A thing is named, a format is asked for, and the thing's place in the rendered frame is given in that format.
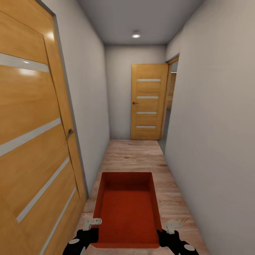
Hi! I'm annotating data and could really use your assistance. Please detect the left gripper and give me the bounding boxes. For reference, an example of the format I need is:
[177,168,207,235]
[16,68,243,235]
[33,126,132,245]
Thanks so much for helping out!
[76,228,99,246]

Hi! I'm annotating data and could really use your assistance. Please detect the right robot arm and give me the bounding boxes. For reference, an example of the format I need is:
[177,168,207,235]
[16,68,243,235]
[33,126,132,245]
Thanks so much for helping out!
[157,221,199,255]

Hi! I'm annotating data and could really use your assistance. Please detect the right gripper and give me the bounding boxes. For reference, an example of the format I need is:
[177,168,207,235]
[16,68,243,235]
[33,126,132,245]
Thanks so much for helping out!
[157,229,179,252]

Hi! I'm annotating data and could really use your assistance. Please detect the storage box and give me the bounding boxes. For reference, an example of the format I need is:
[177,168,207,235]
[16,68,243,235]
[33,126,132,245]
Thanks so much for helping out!
[91,172,162,249]

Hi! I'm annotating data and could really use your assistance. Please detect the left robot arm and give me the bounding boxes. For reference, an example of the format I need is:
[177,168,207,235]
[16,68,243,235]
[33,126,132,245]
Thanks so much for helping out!
[63,218,102,255]

